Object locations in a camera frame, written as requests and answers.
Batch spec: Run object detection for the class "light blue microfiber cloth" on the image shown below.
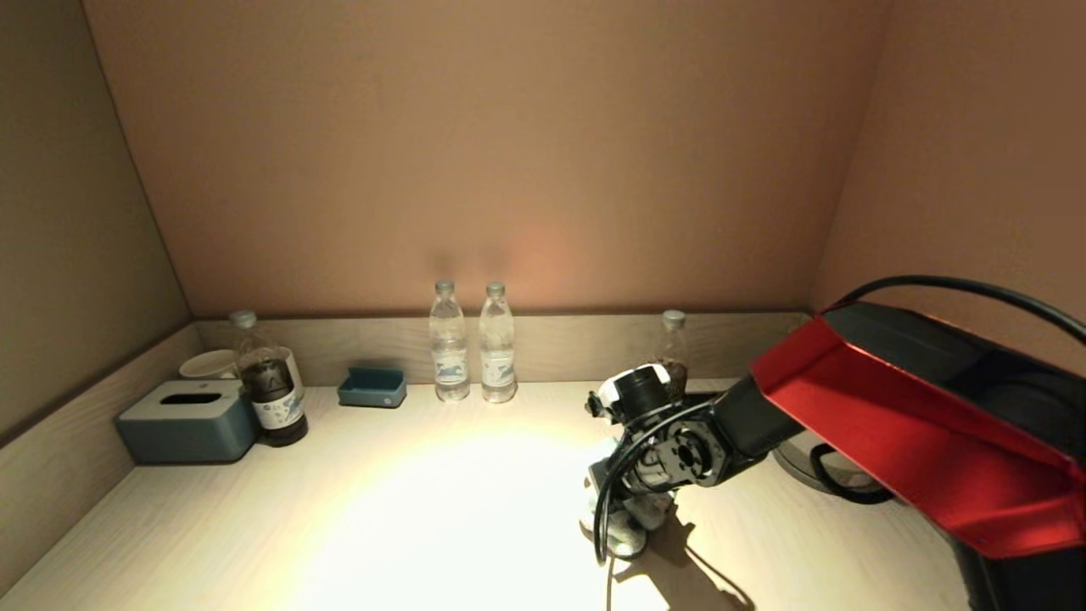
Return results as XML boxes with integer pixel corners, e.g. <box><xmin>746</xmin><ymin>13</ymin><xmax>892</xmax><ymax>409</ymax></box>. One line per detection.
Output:
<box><xmin>579</xmin><ymin>488</ymin><xmax>677</xmax><ymax>560</ymax></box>

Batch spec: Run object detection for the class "dark drink bottle white label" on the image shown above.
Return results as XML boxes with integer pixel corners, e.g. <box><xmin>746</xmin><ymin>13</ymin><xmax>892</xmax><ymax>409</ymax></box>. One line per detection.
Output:
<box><xmin>653</xmin><ymin>310</ymin><xmax>689</xmax><ymax>401</ymax></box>

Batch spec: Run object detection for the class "grey kettle base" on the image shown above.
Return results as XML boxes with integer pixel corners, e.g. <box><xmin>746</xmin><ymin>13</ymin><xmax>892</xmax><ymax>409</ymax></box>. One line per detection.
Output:
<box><xmin>772</xmin><ymin>431</ymin><xmax>887</xmax><ymax>498</ymax></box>

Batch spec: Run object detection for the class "clear water bottle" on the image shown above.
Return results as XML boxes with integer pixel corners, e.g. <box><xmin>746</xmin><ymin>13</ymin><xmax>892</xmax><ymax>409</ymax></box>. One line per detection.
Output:
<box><xmin>428</xmin><ymin>279</ymin><xmax>470</xmax><ymax>402</ymax></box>
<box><xmin>478</xmin><ymin>282</ymin><xmax>518</xmax><ymax>404</ymax></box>

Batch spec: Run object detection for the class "small blue plastic tray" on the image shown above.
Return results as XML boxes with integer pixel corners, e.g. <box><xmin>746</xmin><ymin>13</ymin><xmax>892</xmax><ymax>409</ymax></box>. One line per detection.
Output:
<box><xmin>338</xmin><ymin>367</ymin><xmax>407</xmax><ymax>409</ymax></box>

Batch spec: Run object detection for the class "dark drink bottle patterned label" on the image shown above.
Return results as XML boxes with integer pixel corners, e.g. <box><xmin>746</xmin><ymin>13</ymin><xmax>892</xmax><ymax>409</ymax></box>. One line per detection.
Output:
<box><xmin>229</xmin><ymin>310</ymin><xmax>309</xmax><ymax>447</ymax></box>

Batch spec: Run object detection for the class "grey-blue tissue box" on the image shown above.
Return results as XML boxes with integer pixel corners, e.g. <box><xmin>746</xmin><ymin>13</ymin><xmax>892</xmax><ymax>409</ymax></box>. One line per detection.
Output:
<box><xmin>117</xmin><ymin>379</ymin><xmax>260</xmax><ymax>464</ymax></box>

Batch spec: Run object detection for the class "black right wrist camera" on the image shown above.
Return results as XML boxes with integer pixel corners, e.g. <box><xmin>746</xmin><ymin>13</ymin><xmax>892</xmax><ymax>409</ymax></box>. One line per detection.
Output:
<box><xmin>585</xmin><ymin>363</ymin><xmax>677</xmax><ymax>427</ymax></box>

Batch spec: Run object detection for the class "black looped cable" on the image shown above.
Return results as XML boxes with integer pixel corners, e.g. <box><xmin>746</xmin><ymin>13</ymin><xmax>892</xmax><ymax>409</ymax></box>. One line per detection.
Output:
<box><xmin>809</xmin><ymin>441</ymin><xmax>893</xmax><ymax>507</ymax></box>

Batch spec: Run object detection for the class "long black right arm cable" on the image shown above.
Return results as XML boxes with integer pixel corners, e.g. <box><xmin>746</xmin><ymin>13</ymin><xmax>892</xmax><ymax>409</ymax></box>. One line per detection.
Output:
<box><xmin>592</xmin><ymin>274</ymin><xmax>1086</xmax><ymax>611</ymax></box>

